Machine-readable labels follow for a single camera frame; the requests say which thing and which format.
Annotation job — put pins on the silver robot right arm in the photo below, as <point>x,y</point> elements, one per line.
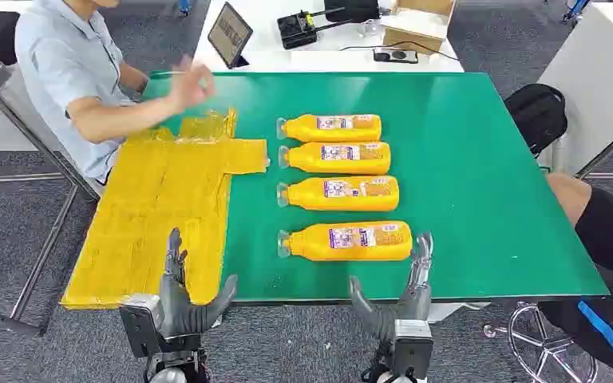
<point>386,376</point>

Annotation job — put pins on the open cardboard box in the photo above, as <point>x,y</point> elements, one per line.
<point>417,31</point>

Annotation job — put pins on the chrome chair base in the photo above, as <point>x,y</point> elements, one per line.
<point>547,346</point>

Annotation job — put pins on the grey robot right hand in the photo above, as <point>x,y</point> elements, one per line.
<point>412,309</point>

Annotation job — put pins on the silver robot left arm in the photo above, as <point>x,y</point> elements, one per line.
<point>171,372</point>

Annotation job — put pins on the seated person's right hand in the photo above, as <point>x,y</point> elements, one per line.
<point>193,87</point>

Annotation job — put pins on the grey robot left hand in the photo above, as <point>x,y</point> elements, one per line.
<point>177,314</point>

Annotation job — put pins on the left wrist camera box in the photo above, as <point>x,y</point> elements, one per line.
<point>140,325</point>

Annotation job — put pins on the yellow sheet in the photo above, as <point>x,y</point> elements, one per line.
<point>164,211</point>

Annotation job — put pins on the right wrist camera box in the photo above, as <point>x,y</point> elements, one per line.
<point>413,346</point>

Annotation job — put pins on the seated person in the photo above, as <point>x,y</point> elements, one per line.
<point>63,63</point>

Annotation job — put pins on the black tablet on stand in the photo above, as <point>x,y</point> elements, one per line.
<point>228,33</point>

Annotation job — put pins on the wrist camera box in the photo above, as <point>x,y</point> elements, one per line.
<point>413,346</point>
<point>140,325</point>

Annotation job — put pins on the black backpack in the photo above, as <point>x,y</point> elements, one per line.
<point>536,116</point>

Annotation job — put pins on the black bag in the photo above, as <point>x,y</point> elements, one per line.
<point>351,9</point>

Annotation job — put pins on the orange drink bottle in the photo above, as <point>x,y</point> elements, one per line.
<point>338,165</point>
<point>349,253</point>
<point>338,135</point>
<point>338,203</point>

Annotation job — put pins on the black device with rods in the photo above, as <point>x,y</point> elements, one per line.
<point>296,30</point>

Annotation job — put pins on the white side table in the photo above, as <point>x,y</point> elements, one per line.
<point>597,74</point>

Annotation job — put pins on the green table mat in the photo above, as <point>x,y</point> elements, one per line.
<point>470,185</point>

